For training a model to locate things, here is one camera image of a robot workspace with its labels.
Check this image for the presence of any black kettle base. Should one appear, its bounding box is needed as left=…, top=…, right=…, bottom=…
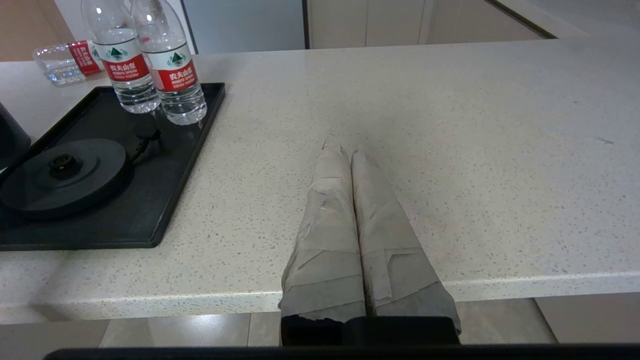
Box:
left=0, top=138, right=135, bottom=221

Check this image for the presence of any beige cabinet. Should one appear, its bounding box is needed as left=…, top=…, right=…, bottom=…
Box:
left=306, top=0, right=546, bottom=49

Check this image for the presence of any clear water bottle red label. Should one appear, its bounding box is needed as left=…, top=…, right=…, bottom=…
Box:
left=129, top=0, right=208, bottom=126
left=81, top=0, right=162, bottom=114
left=33, top=40, right=106, bottom=87

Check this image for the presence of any black kettle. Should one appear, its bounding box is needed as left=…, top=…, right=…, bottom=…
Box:
left=0, top=102, right=32, bottom=171

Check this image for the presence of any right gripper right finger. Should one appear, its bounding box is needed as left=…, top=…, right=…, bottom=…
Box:
left=350, top=146, right=462, bottom=346

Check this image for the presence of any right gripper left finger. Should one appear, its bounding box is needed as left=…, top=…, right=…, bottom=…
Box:
left=278, top=145, right=367, bottom=347

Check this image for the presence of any black power cord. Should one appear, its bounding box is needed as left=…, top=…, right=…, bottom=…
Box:
left=127, top=129, right=162, bottom=165

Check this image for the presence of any black rectangular tray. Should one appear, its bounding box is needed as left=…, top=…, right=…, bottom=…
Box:
left=0, top=82, right=226, bottom=251

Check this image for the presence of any grey cabinet door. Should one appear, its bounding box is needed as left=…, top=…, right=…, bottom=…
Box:
left=181, top=0, right=307, bottom=55

